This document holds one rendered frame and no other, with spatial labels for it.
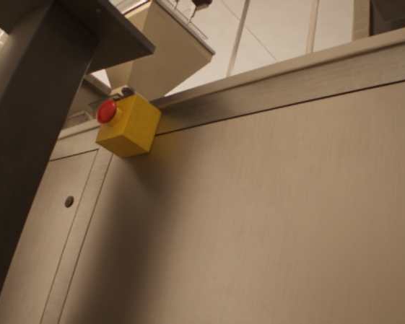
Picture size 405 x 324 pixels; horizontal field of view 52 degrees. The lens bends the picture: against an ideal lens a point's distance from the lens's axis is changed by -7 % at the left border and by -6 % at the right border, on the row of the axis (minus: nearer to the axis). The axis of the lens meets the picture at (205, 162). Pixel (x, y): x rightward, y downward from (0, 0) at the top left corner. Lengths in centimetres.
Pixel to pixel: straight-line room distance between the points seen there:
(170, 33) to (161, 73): 15
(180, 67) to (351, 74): 120
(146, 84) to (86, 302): 109
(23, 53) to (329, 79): 46
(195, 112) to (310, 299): 34
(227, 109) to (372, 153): 23
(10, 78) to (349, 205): 51
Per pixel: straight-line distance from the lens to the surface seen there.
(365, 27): 80
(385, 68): 50
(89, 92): 178
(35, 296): 78
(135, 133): 66
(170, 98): 70
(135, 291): 57
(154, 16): 160
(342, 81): 51
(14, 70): 71
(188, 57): 168
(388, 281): 39
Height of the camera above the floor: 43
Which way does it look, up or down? 24 degrees up
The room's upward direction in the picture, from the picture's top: 14 degrees clockwise
